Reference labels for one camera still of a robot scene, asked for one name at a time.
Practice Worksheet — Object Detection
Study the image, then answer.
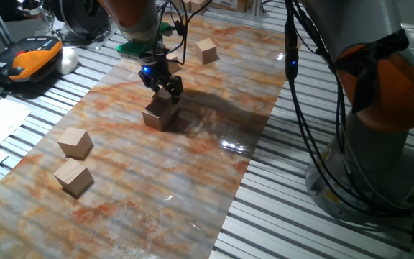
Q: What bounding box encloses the orange black teach pendant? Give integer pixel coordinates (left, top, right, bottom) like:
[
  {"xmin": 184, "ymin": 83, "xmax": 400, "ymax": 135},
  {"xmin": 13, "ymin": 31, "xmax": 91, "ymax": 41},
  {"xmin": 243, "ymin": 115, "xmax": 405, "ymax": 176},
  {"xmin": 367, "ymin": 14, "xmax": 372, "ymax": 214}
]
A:
[{"xmin": 0, "ymin": 35, "xmax": 64, "ymax": 86}]

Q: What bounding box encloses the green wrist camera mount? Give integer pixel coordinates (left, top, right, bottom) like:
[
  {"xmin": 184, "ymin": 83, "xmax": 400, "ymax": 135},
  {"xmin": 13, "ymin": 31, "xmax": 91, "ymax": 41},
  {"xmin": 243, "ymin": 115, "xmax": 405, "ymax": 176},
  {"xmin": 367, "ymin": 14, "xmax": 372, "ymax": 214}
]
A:
[{"xmin": 115, "ymin": 21, "xmax": 175, "ymax": 61}]

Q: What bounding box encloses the white computer mouse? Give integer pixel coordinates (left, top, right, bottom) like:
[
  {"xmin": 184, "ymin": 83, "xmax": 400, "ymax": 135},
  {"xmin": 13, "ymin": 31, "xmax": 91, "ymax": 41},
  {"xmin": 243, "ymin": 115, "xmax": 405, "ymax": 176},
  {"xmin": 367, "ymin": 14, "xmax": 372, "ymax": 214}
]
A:
[{"xmin": 55, "ymin": 46, "xmax": 80, "ymax": 76}]

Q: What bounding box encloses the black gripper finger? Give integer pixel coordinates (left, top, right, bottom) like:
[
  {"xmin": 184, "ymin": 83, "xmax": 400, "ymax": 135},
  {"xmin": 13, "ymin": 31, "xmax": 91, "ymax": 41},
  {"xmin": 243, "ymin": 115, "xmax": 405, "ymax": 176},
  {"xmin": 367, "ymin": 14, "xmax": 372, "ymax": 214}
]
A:
[
  {"xmin": 145, "ymin": 79, "xmax": 163, "ymax": 95},
  {"xmin": 168, "ymin": 74, "xmax": 185, "ymax": 104}
]

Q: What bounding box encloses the brown cardboard box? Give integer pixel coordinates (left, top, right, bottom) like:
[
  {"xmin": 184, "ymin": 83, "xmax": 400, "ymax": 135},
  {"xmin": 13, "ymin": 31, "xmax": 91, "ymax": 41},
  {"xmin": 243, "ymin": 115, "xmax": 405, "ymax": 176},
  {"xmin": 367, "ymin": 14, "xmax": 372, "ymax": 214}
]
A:
[{"xmin": 206, "ymin": 0, "xmax": 254, "ymax": 14}]

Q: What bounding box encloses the wooden cube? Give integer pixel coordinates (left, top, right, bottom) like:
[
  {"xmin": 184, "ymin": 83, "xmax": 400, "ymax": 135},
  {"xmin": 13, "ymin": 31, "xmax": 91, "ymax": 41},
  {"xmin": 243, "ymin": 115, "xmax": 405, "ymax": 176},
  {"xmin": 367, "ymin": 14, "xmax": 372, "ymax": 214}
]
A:
[
  {"xmin": 152, "ymin": 88, "xmax": 180, "ymax": 115},
  {"xmin": 142, "ymin": 101, "xmax": 174, "ymax": 132},
  {"xmin": 52, "ymin": 158, "xmax": 95, "ymax": 198},
  {"xmin": 57, "ymin": 127, "xmax": 94, "ymax": 160},
  {"xmin": 195, "ymin": 37, "xmax": 218, "ymax": 65},
  {"xmin": 166, "ymin": 53, "xmax": 182, "ymax": 75}
]

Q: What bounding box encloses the person hand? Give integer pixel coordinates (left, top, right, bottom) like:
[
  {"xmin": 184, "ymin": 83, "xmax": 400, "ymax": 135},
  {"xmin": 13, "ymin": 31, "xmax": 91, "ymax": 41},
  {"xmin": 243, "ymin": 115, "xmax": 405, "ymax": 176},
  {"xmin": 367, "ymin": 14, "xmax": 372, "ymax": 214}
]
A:
[{"xmin": 18, "ymin": 0, "xmax": 43, "ymax": 19}]

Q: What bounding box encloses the aluminium frame beam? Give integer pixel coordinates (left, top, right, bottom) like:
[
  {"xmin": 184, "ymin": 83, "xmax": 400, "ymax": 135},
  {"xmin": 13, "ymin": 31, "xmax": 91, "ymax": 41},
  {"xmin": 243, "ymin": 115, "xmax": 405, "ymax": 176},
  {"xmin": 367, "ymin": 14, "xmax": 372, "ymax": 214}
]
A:
[{"xmin": 252, "ymin": 0, "xmax": 265, "ymax": 18}]

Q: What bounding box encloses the black round spool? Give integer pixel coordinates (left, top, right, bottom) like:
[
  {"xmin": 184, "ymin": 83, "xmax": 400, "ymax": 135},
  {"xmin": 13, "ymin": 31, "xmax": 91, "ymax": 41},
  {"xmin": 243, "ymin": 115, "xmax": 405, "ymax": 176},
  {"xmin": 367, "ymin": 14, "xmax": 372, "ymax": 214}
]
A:
[{"xmin": 43, "ymin": 0, "xmax": 116, "ymax": 39}]

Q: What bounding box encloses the orange marble pattern mat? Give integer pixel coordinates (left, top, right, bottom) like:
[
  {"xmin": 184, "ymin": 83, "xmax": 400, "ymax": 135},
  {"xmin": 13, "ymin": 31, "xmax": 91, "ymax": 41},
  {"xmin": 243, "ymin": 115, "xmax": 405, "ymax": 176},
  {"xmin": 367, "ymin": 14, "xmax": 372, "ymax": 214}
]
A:
[{"xmin": 0, "ymin": 16, "xmax": 301, "ymax": 259}]

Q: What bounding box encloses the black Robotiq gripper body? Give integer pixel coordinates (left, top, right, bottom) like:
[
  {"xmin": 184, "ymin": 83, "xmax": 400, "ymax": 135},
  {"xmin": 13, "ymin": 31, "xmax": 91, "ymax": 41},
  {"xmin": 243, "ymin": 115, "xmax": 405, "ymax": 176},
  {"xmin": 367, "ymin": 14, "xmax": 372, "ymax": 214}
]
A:
[{"xmin": 137, "ymin": 59, "xmax": 174, "ymax": 89}]

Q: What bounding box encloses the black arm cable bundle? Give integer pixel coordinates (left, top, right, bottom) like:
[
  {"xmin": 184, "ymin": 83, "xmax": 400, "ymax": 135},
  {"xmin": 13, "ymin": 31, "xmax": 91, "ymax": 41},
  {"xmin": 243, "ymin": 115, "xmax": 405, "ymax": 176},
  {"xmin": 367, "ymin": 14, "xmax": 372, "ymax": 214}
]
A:
[{"xmin": 152, "ymin": 0, "xmax": 414, "ymax": 220}]

